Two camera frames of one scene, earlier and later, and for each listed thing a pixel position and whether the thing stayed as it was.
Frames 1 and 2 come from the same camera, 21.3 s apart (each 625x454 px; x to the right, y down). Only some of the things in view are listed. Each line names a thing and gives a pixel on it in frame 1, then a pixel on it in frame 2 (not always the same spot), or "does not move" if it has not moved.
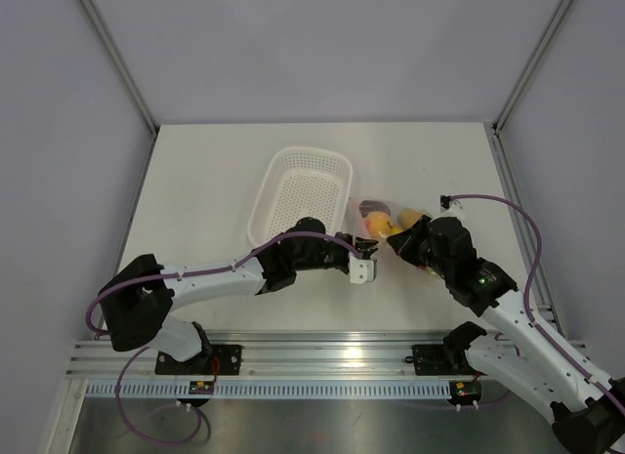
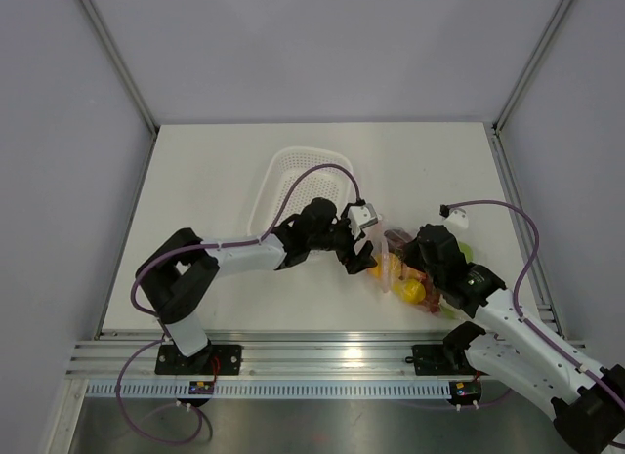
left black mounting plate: x=213 y=359 does not move
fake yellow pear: x=393 y=228 to x=411 y=290
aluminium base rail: x=274 y=355 does not move
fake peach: x=407 y=217 to x=408 y=272
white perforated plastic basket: x=301 y=183 does not move
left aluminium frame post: x=119 y=58 does not move
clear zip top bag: x=380 y=219 to x=412 y=286
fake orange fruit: x=378 y=224 to x=382 y=270
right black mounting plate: x=433 y=359 does not move
